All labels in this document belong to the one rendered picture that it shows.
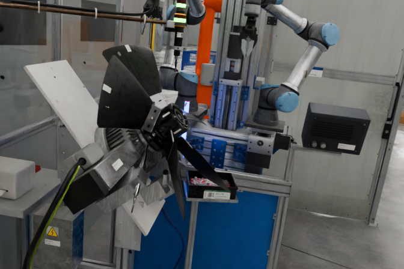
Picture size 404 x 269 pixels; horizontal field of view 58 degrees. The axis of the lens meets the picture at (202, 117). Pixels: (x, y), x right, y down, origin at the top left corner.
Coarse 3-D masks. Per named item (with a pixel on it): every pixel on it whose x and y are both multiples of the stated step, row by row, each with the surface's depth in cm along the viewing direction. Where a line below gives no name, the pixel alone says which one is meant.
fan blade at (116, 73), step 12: (108, 72) 105; (120, 72) 109; (108, 84) 104; (120, 84) 109; (132, 84) 113; (108, 96) 104; (120, 96) 108; (132, 96) 113; (144, 96) 118; (120, 108) 109; (132, 108) 114; (144, 108) 119; (108, 120) 105; (120, 120) 110; (132, 120) 115; (144, 120) 121
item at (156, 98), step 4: (152, 96) 135; (156, 96) 135; (160, 96) 136; (152, 100) 134; (156, 100) 135; (164, 100) 136; (156, 104) 134; (160, 104) 135; (164, 104) 135; (160, 108) 134
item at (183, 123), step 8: (168, 104) 129; (176, 112) 132; (160, 120) 127; (168, 120) 126; (176, 120) 125; (184, 120) 133; (160, 128) 127; (168, 128) 126; (176, 128) 126; (184, 128) 127; (152, 136) 128; (160, 136) 129; (176, 136) 129; (152, 144) 127; (160, 144) 130
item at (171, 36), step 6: (168, 24) 129; (168, 30) 129; (174, 30) 130; (168, 36) 132; (174, 36) 132; (168, 42) 132; (168, 48) 133; (174, 48) 131; (180, 48) 132; (186, 48) 134
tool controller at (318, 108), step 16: (320, 112) 162; (336, 112) 163; (352, 112) 164; (304, 128) 173; (320, 128) 164; (336, 128) 163; (352, 128) 161; (368, 128) 161; (304, 144) 170; (320, 144) 167; (336, 144) 167; (352, 144) 165
